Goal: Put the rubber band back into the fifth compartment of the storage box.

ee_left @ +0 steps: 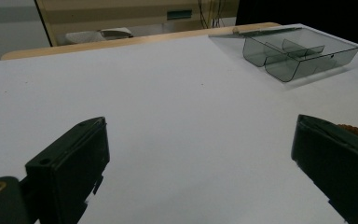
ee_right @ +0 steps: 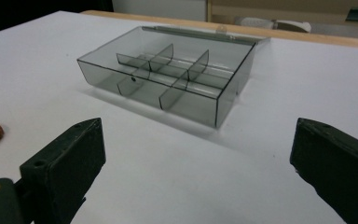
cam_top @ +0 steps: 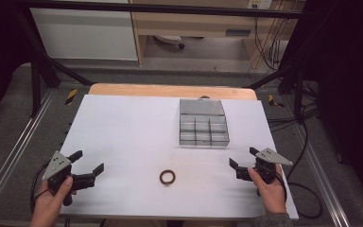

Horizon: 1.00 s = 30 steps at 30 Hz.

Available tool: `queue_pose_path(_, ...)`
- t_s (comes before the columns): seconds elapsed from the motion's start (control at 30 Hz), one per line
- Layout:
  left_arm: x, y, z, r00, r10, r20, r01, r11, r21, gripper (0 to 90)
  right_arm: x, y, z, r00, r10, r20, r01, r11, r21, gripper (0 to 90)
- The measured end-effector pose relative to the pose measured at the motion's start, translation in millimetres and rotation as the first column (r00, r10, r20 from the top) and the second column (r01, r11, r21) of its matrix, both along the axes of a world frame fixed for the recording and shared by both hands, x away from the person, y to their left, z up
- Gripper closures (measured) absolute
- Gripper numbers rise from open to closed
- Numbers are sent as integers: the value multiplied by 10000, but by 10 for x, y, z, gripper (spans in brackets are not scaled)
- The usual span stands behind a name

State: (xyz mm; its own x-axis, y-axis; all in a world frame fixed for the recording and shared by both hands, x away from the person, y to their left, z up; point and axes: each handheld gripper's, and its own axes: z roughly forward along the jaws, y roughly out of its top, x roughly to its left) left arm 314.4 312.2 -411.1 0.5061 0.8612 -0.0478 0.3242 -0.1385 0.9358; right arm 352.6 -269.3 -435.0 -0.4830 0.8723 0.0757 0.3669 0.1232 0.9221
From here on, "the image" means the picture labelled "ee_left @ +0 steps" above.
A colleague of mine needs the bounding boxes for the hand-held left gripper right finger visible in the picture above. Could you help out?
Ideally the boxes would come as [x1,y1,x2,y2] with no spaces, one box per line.
[291,114,358,224]

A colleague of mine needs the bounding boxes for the white cloth bundle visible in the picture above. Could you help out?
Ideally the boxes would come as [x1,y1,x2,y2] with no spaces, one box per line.
[64,27,134,46]

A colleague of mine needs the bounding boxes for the clear grey plastic organizer box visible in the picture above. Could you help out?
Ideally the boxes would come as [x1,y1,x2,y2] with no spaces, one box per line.
[208,26,358,83]

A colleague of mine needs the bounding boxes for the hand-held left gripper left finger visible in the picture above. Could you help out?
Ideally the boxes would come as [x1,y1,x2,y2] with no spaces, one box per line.
[24,116,111,224]

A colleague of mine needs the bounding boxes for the dark hanging cables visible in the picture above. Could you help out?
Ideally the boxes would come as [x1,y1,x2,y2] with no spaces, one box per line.
[198,0,227,30]

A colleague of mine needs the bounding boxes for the beige cabinet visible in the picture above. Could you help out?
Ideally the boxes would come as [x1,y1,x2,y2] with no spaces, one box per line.
[34,0,241,48]

